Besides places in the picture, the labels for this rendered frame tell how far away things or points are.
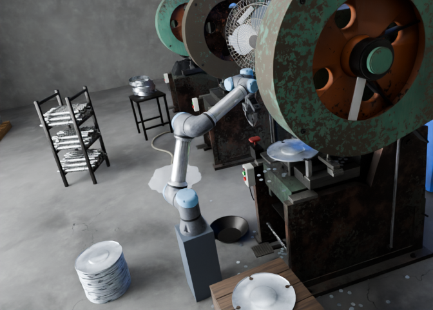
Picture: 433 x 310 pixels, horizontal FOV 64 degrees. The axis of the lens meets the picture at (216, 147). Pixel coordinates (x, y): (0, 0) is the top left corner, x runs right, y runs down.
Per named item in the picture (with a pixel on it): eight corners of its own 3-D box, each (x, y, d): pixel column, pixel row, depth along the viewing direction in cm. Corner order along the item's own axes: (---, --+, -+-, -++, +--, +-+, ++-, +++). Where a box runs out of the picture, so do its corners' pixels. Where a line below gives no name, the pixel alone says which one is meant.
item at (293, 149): (259, 147, 208) (259, 145, 207) (303, 136, 213) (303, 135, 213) (279, 167, 182) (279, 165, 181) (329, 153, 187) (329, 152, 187)
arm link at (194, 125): (191, 129, 176) (256, 73, 191) (180, 124, 184) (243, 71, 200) (201, 145, 182) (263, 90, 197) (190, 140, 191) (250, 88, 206)
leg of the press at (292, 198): (295, 305, 196) (285, 162, 160) (286, 290, 206) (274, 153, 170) (432, 256, 214) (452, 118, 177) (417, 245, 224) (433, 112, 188)
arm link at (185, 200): (186, 223, 188) (182, 202, 183) (174, 213, 199) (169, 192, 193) (205, 213, 194) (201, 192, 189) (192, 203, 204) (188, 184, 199)
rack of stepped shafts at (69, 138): (100, 184, 367) (71, 96, 328) (59, 187, 373) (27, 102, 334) (114, 165, 406) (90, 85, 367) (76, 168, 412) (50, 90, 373)
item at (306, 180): (310, 190, 182) (309, 180, 180) (274, 157, 223) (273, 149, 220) (360, 176, 188) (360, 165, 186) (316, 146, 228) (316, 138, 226)
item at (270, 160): (270, 183, 193) (269, 162, 188) (261, 173, 206) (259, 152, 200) (312, 172, 198) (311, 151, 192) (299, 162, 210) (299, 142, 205)
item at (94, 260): (85, 281, 202) (85, 280, 202) (69, 258, 223) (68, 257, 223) (130, 254, 218) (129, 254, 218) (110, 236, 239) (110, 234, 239)
